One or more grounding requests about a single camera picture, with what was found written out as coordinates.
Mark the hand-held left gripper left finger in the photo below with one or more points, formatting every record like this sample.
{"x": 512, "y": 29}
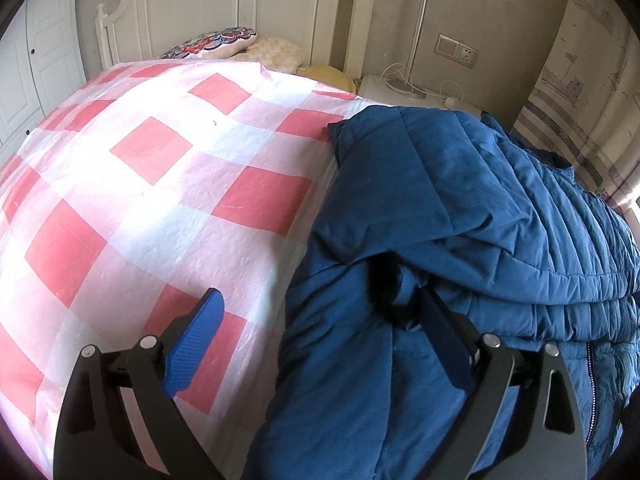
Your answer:
{"x": 196, "y": 336}

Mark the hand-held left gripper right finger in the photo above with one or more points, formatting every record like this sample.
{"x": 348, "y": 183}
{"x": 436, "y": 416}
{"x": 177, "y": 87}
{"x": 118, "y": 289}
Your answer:
{"x": 452, "y": 345}

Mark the blue quilted jacket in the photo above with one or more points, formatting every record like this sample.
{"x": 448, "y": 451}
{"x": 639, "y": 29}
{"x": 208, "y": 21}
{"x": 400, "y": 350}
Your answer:
{"x": 450, "y": 270}

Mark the pink checkered bed sheet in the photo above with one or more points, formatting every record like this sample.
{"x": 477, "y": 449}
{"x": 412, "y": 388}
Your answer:
{"x": 150, "y": 200}

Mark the white nightstand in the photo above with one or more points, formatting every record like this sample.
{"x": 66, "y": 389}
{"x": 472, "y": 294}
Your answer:
{"x": 400, "y": 92}

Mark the patterned curtain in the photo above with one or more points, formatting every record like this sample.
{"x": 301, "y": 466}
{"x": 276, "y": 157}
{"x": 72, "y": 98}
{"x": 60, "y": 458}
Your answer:
{"x": 580, "y": 85}

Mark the yellow cushion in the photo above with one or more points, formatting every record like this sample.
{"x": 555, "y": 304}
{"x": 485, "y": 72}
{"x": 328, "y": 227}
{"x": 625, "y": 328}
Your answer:
{"x": 330, "y": 77}

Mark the floral patterned pillow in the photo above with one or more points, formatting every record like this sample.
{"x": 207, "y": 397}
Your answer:
{"x": 212, "y": 44}

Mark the cream pillow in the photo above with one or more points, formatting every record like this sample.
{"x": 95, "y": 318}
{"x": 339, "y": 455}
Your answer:
{"x": 272, "y": 52}

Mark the silver floor lamp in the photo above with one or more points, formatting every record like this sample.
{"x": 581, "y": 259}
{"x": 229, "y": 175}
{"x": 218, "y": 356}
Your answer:
{"x": 419, "y": 40}

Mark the white wardrobe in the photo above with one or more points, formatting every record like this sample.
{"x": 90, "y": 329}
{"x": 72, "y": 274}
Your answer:
{"x": 35, "y": 45}

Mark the white wooden headboard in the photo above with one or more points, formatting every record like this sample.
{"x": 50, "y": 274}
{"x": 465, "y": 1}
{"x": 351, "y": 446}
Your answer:
{"x": 235, "y": 5}

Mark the wall switch and socket panel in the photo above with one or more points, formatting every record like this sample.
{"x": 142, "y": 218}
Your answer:
{"x": 455, "y": 49}

